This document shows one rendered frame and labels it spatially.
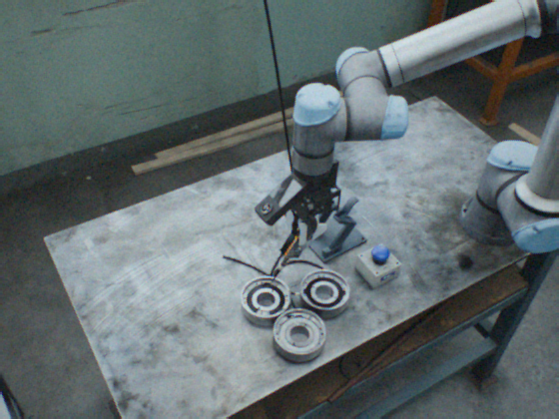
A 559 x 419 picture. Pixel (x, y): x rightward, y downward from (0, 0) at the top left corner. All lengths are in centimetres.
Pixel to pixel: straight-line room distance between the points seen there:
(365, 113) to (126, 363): 66
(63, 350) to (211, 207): 98
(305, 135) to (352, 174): 59
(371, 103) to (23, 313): 170
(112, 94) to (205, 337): 166
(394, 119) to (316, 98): 14
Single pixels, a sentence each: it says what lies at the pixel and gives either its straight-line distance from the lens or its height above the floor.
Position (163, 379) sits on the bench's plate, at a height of 80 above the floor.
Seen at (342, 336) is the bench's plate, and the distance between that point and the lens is 125.
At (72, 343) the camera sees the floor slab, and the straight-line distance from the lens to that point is 227.
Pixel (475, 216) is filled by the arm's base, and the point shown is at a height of 85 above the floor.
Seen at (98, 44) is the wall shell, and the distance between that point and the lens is 258.
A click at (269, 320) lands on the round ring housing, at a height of 83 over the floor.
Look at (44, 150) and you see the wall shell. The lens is 277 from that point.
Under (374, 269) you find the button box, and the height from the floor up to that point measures 85.
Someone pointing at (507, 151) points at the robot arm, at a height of 103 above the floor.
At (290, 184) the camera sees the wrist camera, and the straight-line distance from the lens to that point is 110.
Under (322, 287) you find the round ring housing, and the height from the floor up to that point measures 82.
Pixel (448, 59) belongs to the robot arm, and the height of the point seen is 129.
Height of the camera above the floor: 184
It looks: 45 degrees down
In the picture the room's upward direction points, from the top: 3 degrees clockwise
